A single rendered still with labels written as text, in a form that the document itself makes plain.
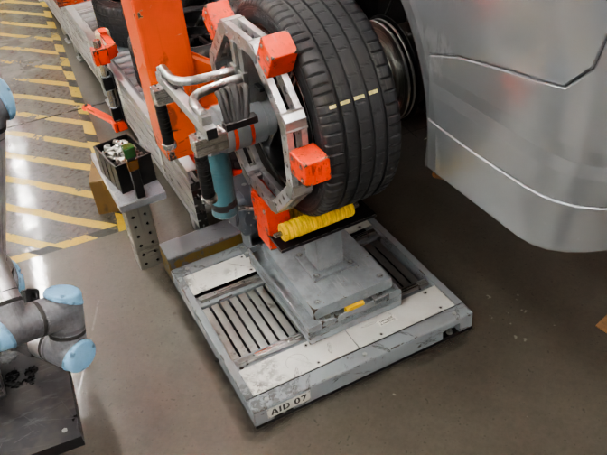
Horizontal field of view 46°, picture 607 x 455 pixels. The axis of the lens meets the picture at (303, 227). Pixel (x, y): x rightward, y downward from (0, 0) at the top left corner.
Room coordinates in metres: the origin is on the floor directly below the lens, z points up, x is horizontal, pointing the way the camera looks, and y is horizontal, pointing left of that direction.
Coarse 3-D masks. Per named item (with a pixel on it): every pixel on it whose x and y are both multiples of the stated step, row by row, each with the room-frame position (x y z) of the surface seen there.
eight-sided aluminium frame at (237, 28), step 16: (240, 16) 1.96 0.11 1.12; (224, 32) 1.93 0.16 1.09; (240, 32) 1.84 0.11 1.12; (256, 32) 1.83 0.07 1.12; (224, 48) 2.02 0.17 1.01; (256, 48) 1.75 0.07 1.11; (224, 64) 2.09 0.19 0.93; (256, 64) 1.75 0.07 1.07; (272, 80) 1.69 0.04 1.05; (288, 80) 1.70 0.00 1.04; (272, 96) 1.67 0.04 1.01; (288, 96) 1.68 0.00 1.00; (288, 112) 1.63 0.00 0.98; (288, 128) 1.61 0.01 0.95; (304, 128) 1.63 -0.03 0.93; (288, 144) 1.61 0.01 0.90; (304, 144) 1.63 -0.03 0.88; (240, 160) 1.98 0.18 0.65; (256, 160) 1.98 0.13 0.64; (288, 160) 1.62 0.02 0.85; (256, 176) 1.91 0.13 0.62; (272, 176) 1.90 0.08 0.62; (288, 176) 1.63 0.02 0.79; (288, 192) 1.63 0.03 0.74; (304, 192) 1.62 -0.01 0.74; (272, 208) 1.77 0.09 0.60; (288, 208) 1.75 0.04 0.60
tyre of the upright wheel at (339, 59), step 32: (256, 0) 1.93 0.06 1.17; (288, 0) 1.88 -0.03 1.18; (320, 0) 1.89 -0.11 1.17; (352, 0) 1.88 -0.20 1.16; (320, 32) 1.76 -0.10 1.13; (352, 32) 1.77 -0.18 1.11; (320, 64) 1.69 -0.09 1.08; (352, 64) 1.71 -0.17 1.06; (384, 64) 1.73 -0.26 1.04; (320, 96) 1.64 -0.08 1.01; (352, 96) 1.66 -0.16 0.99; (384, 96) 1.68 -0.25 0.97; (320, 128) 1.62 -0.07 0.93; (352, 128) 1.63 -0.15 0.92; (384, 128) 1.66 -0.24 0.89; (352, 160) 1.62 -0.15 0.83; (384, 160) 1.67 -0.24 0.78; (320, 192) 1.65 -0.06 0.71; (352, 192) 1.66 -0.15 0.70
